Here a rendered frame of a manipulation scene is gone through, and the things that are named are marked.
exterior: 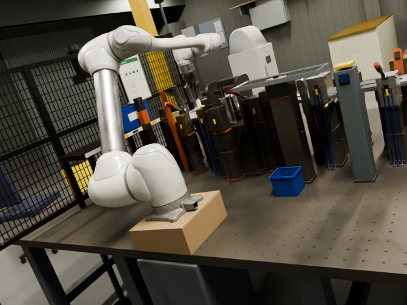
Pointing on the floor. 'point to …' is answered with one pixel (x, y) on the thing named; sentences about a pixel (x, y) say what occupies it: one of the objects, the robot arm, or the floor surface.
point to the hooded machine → (251, 55)
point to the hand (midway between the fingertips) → (197, 106)
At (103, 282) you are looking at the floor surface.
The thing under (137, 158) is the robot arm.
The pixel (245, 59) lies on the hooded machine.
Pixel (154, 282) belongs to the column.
